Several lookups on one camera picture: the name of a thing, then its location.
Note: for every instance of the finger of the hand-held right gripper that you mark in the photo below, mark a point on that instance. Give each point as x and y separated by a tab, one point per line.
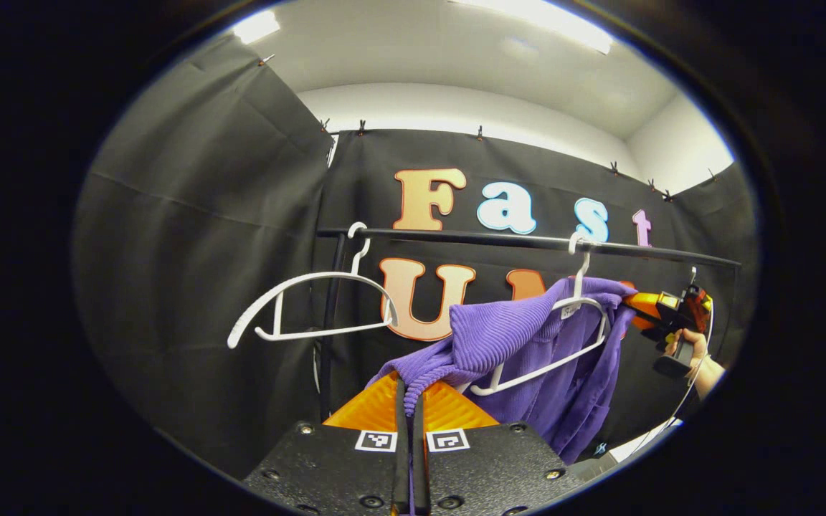
644	307

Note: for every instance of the black metal clothes rack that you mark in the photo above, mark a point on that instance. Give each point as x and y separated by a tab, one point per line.
492	237

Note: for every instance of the ceiling light panel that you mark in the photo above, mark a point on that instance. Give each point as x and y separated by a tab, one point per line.
255	26

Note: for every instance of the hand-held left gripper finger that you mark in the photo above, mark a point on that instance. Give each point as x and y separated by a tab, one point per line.
401	459
419	466

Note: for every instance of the white plastic clothes hanger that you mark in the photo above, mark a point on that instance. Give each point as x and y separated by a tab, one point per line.
327	274
582	276

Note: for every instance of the black backdrop cloth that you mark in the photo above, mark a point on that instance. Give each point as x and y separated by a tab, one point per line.
205	251

